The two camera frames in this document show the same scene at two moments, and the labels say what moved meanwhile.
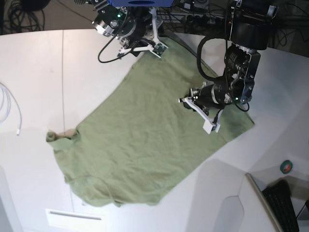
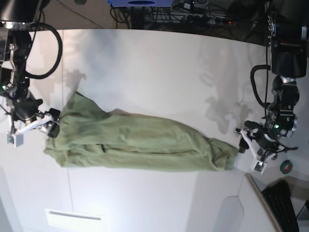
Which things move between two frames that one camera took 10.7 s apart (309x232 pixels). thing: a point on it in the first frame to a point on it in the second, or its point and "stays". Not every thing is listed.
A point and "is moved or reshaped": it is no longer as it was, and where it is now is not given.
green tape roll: [286, 166] stays
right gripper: [213, 96] to [264, 136]
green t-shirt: [141, 144] is moved or reshaped
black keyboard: [278, 195] stays
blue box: [140, 3] stays
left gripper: [141, 14] to [25, 109]
